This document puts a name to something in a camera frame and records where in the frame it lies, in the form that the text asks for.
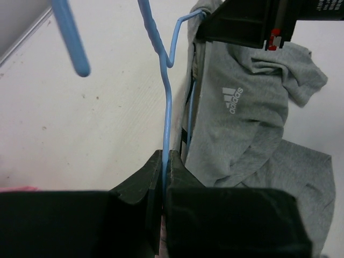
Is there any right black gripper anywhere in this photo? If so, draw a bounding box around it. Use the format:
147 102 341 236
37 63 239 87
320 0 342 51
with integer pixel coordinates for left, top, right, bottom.
196 0 343 51

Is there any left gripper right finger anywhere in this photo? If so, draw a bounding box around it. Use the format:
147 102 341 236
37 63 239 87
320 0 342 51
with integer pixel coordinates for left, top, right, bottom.
166 150 312 257

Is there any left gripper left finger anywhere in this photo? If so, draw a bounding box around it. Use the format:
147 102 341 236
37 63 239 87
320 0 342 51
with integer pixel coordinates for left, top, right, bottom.
1 150 162 257

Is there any grey t shirt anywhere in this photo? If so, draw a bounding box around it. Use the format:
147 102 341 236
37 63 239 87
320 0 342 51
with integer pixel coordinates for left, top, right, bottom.
186 16 336 257

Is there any blue wire hanger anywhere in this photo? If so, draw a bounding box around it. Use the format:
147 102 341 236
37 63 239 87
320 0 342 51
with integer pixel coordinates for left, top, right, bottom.
51 1 205 206

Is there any pink t shirt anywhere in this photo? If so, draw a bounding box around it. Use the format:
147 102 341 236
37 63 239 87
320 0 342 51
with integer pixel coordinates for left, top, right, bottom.
0 186 38 193

